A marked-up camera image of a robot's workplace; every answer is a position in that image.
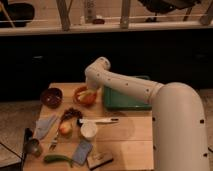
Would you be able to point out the wooden brush block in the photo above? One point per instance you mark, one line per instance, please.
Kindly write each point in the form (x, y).
(98, 159)

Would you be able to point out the metal fork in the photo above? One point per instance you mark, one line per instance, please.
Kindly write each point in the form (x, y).
(54, 140)

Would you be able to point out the green plastic tray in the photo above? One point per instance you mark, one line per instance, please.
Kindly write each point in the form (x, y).
(115, 100)

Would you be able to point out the white handled knife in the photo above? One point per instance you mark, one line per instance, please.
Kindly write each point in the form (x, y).
(97, 121)

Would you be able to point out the black office chair background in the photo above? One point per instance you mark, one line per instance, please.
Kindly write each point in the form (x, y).
(166, 6)

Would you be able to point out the dark maroon bowl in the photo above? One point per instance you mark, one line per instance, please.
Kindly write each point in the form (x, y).
(51, 97)

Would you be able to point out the light blue cloth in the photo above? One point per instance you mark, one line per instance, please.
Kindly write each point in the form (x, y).
(43, 126)

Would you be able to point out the metal ladle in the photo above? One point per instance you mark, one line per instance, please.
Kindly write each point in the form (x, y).
(31, 146)

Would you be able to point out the blue sponge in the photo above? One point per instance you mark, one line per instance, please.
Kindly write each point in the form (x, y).
(82, 151)

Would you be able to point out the white cup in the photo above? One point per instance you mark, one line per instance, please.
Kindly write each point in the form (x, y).
(89, 130)

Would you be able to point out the bunch of dark grapes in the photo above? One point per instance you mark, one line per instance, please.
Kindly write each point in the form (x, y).
(71, 112)

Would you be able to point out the green cucumber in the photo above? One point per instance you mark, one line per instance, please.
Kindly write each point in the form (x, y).
(57, 158)

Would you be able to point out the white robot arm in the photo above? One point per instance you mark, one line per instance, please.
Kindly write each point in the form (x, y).
(179, 126)

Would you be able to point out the yellow banana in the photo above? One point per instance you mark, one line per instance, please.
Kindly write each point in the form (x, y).
(83, 97)

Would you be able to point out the orange red bowl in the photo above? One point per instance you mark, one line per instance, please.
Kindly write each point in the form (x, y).
(78, 90)

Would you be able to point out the black chair left background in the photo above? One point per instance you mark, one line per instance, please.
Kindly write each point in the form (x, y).
(20, 13)

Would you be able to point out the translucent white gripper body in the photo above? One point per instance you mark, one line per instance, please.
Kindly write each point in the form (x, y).
(91, 91)

